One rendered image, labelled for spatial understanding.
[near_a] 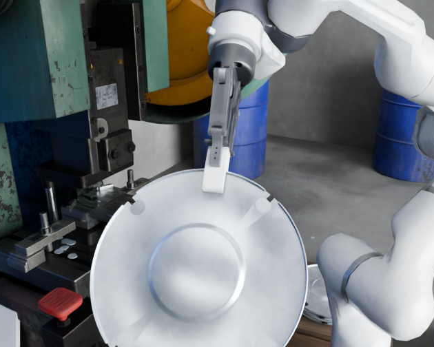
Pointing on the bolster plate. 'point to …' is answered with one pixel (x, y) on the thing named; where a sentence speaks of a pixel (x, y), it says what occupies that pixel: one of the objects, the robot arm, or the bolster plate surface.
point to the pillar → (52, 204)
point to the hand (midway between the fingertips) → (215, 171)
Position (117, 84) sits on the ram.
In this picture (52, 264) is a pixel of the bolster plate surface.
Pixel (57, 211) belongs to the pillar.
